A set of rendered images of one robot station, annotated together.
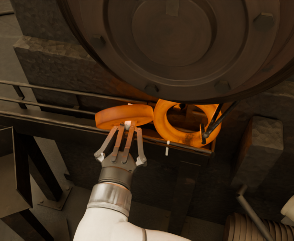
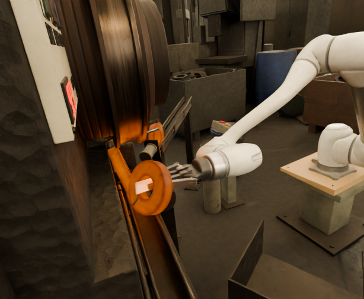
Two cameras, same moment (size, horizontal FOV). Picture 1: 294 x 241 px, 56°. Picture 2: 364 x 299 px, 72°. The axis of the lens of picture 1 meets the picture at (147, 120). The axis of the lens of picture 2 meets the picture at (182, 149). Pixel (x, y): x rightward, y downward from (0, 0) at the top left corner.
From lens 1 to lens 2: 0.98 m
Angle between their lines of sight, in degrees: 91
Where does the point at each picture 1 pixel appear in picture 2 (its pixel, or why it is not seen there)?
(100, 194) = (217, 155)
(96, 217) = (228, 150)
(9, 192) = (275, 280)
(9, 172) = not seen: outside the picture
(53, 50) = (117, 216)
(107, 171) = (202, 161)
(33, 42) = (111, 247)
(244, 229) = not seen: hidden behind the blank
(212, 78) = not seen: hidden behind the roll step
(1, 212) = (291, 270)
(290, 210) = (150, 152)
